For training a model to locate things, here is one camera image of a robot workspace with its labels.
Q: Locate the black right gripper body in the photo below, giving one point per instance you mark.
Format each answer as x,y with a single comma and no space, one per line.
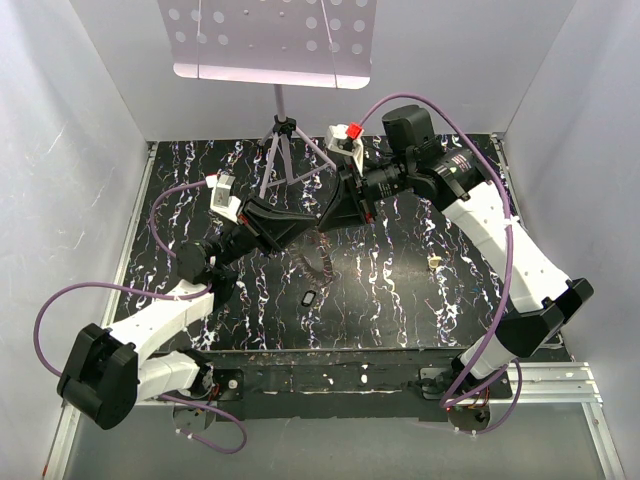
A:
379,183

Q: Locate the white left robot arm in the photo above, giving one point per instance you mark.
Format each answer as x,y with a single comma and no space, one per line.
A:
110,369

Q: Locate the lilac music stand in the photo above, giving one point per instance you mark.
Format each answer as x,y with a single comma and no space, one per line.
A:
320,44

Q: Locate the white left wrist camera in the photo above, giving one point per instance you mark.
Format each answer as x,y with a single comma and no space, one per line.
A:
222,202

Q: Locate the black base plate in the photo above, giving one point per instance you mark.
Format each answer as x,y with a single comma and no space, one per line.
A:
329,383

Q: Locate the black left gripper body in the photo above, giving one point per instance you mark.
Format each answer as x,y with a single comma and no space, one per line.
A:
235,242

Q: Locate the cream key tag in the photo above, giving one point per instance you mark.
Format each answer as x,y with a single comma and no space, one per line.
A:
434,262

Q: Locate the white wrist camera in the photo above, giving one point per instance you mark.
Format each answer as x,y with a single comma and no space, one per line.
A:
222,202
345,139

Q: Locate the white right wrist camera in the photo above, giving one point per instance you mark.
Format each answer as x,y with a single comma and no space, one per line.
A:
345,139

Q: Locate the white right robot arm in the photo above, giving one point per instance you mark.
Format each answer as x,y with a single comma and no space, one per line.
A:
543,298

